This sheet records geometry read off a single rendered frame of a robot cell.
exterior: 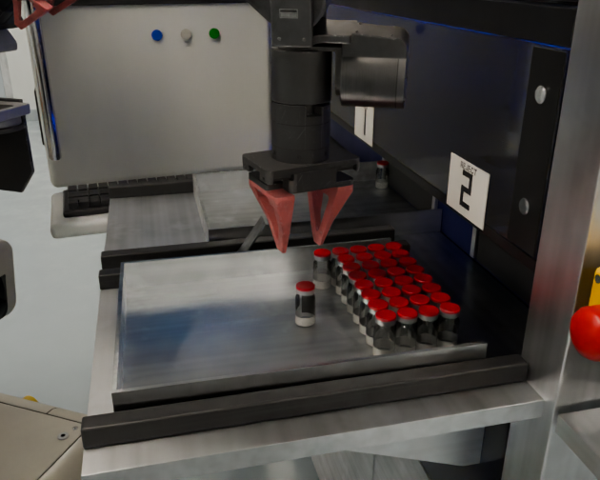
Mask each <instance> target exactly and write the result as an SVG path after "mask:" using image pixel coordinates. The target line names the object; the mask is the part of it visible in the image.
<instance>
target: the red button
mask: <svg viewBox="0 0 600 480"><path fill-rule="evenodd" d="M570 338H571V341H572V344H573V345H574V347H575V348H576V350H577V351H578V352H579V353H580V354H581V355H582V356H583V357H585V358H587V359H589V360H591V361H594V362H598V361H600V305H592V306H585V307H582V308H580V309H579V310H578V311H577V312H576V313H575V314H574V315H573V316H572V318H571V320H570Z"/></svg>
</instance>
